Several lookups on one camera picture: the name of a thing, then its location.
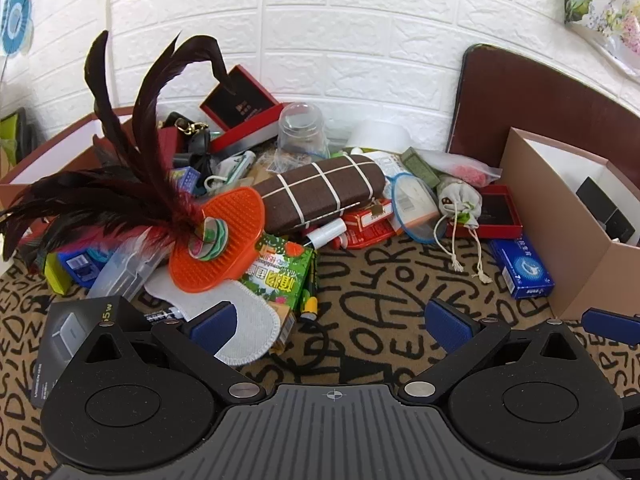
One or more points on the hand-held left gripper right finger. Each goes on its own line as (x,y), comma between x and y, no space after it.
(450,325)

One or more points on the red snack packet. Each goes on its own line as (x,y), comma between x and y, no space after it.
(370,237)

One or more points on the floral cloth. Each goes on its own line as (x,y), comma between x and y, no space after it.
(605,15)

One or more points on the white felt pad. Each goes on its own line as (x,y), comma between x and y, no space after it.
(245,320)

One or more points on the white tube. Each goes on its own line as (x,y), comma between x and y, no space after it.
(235,165)

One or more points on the red tray box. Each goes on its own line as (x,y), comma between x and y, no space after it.
(500,210)

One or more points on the olive green box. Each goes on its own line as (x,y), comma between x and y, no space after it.
(420,167)

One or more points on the black foam block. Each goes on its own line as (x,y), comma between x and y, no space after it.
(622,227)
(597,195)

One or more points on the black marker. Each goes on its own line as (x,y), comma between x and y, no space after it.
(162,315)

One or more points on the yellow-green box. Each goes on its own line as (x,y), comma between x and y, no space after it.
(56,280)

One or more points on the dark brown wooden board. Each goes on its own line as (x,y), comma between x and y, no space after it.
(525,100)

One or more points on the orange silicone brush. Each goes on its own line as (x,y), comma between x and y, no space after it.
(235,220)

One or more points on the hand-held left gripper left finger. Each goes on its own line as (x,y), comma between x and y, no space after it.
(215,322)

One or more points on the tan cardboard box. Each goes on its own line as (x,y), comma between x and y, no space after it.
(285,327)

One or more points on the small blue box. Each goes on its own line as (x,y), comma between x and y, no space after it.
(184,179)

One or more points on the brown cardboard box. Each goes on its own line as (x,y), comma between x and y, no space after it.
(55,145)
(550,220)

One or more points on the white orange medicine box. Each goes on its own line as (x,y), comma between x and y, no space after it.
(389,164)

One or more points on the green black pens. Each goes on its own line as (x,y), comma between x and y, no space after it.
(310,290)

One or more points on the letter-print table cloth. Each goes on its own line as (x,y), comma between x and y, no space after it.
(380,285)

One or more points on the blue paper wall decoration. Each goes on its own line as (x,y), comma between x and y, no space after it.
(15,20)

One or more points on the blue card box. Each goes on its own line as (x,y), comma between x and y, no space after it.
(522,265)

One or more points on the green printed box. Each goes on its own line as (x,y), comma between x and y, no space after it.
(275,270)

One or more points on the blue packet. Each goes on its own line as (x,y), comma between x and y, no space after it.
(80,265)

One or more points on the open red gift box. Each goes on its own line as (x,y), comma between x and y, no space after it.
(240,102)

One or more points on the clear plastic cup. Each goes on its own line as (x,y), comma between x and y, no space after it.
(300,130)

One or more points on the black charger box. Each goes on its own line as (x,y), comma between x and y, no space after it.
(70,340)

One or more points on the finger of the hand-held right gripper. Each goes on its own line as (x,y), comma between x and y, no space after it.
(602,320)

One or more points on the blue-rimmed clear pouch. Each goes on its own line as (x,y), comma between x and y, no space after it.
(415,200)

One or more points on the clear bag with pink print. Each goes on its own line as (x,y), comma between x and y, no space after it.
(470,170)

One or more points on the red box with white label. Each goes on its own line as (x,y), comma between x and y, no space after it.
(372,216)

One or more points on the dark red feather toy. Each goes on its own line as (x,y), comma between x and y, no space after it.
(150,180)

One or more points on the brown white-lined glasses case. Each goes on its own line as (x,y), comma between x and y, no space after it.
(320,190)

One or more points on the clear plastic case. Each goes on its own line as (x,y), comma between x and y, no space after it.
(122,275)

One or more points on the white paper bowl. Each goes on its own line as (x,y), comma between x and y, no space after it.
(377,135)

